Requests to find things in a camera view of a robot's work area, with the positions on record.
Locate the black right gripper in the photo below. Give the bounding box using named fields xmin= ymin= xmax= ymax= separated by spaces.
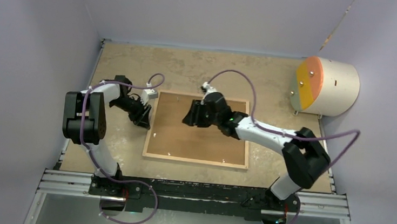
xmin=183 ymin=99 xmax=223 ymax=130

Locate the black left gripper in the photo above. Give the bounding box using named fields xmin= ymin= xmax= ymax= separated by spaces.
xmin=107 ymin=94 xmax=152 ymax=129

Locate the brown backing board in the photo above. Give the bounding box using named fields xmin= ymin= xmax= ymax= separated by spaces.
xmin=147 ymin=92 xmax=251 ymax=165

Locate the wooden picture frame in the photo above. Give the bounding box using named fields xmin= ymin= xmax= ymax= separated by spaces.
xmin=142 ymin=88 xmax=255 ymax=171

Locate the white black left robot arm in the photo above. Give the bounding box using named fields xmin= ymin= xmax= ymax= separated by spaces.
xmin=62 ymin=75 xmax=158 ymax=196

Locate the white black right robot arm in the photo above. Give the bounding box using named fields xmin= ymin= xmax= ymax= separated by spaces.
xmin=182 ymin=92 xmax=331 ymax=209

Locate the white cylinder orange disc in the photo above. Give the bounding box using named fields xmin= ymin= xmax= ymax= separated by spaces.
xmin=289 ymin=56 xmax=360 ymax=117

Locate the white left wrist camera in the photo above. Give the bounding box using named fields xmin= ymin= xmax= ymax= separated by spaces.
xmin=140 ymin=82 xmax=159 ymax=105

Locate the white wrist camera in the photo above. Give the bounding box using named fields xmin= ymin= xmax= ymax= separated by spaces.
xmin=140 ymin=82 xmax=159 ymax=105
xmin=200 ymin=82 xmax=218 ymax=99

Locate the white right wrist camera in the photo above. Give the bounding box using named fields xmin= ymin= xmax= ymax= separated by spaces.
xmin=200 ymin=82 xmax=218 ymax=99

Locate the black aluminium mounting rail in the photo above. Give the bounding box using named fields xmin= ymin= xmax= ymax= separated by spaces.
xmin=35 ymin=167 xmax=353 ymax=224

